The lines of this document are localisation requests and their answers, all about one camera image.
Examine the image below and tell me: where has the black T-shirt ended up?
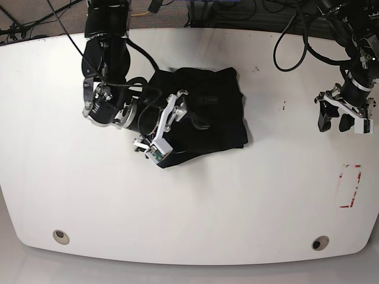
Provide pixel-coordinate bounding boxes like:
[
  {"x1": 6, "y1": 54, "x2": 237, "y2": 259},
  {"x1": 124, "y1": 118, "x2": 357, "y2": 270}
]
[{"x1": 149, "y1": 67, "x2": 248, "y2": 169}]

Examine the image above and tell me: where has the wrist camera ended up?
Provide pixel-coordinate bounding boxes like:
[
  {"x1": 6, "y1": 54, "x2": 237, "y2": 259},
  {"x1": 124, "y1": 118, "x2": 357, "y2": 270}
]
[
  {"x1": 354, "y1": 118, "x2": 374, "y2": 134},
  {"x1": 144, "y1": 137, "x2": 173, "y2": 164}
]

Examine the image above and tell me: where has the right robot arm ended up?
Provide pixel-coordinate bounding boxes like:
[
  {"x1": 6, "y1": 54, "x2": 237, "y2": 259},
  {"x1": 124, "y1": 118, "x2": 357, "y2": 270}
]
[{"x1": 82, "y1": 1, "x2": 211, "y2": 153}]

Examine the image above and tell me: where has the left table grommet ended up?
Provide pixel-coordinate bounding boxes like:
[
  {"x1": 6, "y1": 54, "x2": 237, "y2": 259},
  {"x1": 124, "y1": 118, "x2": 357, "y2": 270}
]
[{"x1": 53, "y1": 230, "x2": 70, "y2": 246}]

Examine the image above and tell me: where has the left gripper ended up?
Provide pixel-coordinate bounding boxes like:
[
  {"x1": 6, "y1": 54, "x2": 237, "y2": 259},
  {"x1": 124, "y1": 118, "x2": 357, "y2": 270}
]
[{"x1": 314, "y1": 78, "x2": 375, "y2": 133}]

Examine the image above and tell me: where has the right table grommet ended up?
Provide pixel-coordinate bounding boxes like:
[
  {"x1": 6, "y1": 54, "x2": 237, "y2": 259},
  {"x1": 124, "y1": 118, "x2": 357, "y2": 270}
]
[{"x1": 311, "y1": 235, "x2": 330, "y2": 251}]

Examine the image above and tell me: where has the table grommet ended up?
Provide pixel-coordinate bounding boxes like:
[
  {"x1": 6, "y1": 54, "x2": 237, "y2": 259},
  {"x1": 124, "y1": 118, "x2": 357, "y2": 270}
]
[
  {"x1": 311, "y1": 235, "x2": 330, "y2": 251},
  {"x1": 53, "y1": 230, "x2": 70, "y2": 246}
]

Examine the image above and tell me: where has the black cable bundle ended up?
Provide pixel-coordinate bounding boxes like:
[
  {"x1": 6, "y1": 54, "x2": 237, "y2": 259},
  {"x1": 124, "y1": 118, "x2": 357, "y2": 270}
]
[{"x1": 183, "y1": 0, "x2": 311, "y2": 30}]

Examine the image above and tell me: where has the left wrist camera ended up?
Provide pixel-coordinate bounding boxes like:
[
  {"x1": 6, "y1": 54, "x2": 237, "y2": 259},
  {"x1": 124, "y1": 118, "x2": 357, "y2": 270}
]
[{"x1": 354, "y1": 118, "x2": 374, "y2": 134}]

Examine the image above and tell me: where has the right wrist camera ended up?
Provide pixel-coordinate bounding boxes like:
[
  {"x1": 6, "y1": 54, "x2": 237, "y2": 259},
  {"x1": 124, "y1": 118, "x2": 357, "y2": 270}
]
[{"x1": 144, "y1": 137, "x2": 173, "y2": 164}]

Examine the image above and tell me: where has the yellow cable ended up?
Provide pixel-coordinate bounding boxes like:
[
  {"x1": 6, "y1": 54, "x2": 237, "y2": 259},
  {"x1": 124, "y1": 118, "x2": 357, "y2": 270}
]
[{"x1": 131, "y1": 8, "x2": 152, "y2": 19}]

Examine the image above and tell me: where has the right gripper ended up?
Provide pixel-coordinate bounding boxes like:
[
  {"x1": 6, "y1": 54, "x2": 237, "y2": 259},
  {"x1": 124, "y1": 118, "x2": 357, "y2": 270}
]
[{"x1": 114, "y1": 88, "x2": 211, "y2": 149}]

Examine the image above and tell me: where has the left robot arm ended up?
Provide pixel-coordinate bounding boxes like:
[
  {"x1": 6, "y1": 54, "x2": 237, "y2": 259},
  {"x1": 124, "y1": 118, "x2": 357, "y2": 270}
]
[{"x1": 294, "y1": 1, "x2": 378, "y2": 134}]

